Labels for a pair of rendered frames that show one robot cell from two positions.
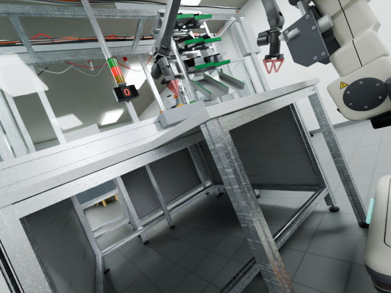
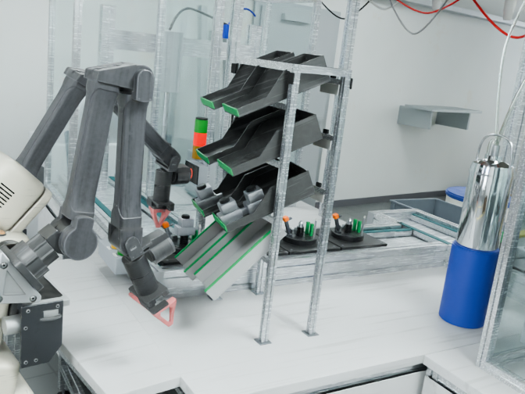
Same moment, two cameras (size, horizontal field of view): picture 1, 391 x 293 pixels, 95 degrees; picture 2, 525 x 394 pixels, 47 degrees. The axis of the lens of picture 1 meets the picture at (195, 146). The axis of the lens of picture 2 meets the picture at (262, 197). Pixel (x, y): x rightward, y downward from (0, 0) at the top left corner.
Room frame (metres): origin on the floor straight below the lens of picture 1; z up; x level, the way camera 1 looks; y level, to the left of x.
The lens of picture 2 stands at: (1.25, -2.03, 1.68)
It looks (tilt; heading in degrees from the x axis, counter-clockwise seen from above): 13 degrees down; 89
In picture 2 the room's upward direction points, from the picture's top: 6 degrees clockwise
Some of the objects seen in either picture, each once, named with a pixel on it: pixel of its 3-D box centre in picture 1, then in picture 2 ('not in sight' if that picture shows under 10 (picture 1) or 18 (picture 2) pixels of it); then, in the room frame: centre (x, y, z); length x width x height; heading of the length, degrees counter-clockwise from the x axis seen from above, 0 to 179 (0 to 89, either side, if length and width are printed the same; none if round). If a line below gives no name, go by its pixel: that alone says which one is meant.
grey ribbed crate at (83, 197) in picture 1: (89, 190); (444, 229); (2.50, 1.60, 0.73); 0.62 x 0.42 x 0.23; 120
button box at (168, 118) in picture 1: (182, 113); (116, 255); (0.81, -0.01, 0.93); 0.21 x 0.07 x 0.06; 120
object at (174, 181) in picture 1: (201, 166); not in sight; (2.56, 0.03, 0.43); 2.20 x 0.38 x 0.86; 120
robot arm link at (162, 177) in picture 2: (163, 65); (165, 177); (0.96, -0.01, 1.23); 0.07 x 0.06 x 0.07; 47
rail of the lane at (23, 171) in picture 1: (141, 133); (117, 241); (0.77, 0.19, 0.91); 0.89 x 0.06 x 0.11; 120
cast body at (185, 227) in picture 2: (170, 102); (187, 224); (1.05, 0.03, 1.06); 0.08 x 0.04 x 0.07; 28
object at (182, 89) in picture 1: (182, 96); (487, 191); (2.03, -0.09, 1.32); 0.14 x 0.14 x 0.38
